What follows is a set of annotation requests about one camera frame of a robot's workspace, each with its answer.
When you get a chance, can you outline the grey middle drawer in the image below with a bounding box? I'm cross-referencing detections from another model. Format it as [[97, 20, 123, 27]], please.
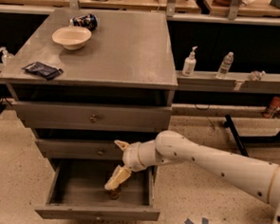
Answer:
[[35, 139, 124, 160]]

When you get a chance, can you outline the black metal stand leg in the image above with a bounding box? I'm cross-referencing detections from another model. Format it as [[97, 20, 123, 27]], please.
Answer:
[[224, 115, 249, 157]]

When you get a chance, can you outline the clear sanitizer pump bottle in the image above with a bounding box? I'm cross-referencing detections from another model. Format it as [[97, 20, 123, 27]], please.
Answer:
[[0, 47, 14, 65]]

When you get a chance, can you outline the white pump lotion bottle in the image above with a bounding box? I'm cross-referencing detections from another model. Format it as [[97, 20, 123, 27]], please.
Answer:
[[182, 46, 197, 76]]

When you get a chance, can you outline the clear water bottle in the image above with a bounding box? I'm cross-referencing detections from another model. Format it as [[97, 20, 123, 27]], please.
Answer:
[[216, 52, 233, 79]]

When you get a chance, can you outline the grey drawer cabinet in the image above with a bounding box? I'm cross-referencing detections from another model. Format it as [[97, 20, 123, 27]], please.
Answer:
[[0, 2, 183, 224]]

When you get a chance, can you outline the cream ceramic bowl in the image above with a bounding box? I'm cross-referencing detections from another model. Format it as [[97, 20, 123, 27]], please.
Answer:
[[52, 26, 92, 50]]

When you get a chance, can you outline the black chip bag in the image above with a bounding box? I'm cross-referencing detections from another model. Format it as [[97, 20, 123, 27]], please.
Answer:
[[23, 62, 64, 81]]

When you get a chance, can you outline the crumpled clear plastic wrapper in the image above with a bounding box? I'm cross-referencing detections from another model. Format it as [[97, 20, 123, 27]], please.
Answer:
[[249, 70, 266, 82]]

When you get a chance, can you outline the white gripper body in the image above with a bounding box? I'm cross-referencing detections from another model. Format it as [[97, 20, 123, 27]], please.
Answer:
[[122, 140, 159, 172]]

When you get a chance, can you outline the orange spray bottle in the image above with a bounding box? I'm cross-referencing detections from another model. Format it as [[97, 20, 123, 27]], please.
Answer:
[[262, 97, 280, 118]]

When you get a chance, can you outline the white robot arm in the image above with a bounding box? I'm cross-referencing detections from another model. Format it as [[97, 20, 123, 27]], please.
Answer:
[[105, 131, 280, 224]]

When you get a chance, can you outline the grey open bottom drawer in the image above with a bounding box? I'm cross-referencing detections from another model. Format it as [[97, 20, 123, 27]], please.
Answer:
[[35, 159, 159, 221]]

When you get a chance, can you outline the orange soda can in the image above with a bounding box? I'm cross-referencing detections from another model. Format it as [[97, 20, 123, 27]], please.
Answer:
[[109, 188, 121, 200]]

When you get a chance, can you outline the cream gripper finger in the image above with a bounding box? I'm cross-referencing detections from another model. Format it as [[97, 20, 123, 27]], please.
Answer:
[[114, 140, 129, 151], [104, 166, 132, 190]]

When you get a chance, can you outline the blue crushed snack can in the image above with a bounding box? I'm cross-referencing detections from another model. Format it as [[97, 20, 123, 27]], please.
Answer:
[[69, 13, 98, 31]]

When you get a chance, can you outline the grey top drawer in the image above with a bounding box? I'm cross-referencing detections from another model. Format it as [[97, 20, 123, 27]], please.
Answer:
[[13, 101, 172, 133]]

